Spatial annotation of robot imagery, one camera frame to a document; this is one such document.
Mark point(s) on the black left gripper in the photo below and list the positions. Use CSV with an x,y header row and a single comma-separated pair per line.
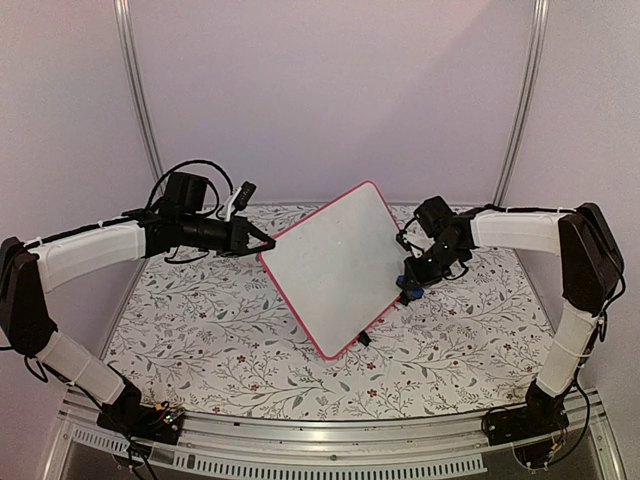
x,y
238,239

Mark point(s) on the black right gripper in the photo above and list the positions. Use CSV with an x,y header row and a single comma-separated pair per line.
x,y
418,279

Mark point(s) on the blue whiteboard eraser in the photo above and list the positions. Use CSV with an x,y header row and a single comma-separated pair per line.
x,y
408,295

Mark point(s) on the pink framed whiteboard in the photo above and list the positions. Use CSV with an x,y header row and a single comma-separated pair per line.
x,y
336,269

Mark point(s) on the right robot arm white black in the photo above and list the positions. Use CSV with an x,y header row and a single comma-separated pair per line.
x,y
592,270

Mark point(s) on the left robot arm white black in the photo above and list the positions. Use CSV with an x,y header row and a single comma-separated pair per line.
x,y
173,217

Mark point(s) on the floral patterned table mat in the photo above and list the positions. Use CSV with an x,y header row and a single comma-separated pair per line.
x,y
216,335

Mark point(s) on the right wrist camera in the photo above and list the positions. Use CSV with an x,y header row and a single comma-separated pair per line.
x,y
403,241

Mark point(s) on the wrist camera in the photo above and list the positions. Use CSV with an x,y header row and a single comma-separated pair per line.
x,y
403,241
237,201

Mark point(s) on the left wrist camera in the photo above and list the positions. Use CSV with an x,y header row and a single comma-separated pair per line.
x,y
237,201

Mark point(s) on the wire easel stand black tips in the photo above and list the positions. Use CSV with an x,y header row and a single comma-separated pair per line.
x,y
364,337

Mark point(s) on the front aluminium rail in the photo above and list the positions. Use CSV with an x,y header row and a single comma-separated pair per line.
x,y
439,447

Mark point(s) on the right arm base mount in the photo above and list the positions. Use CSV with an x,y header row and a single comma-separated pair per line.
x,y
535,435

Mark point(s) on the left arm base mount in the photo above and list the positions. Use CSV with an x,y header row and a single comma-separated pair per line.
x,y
130,417

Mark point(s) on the left aluminium frame post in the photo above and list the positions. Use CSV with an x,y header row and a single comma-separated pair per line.
x,y
133,71

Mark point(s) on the aluminium frame post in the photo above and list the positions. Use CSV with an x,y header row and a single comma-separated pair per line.
x,y
534,55
133,71

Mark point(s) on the right aluminium frame post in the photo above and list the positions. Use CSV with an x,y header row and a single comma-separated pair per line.
x,y
534,55

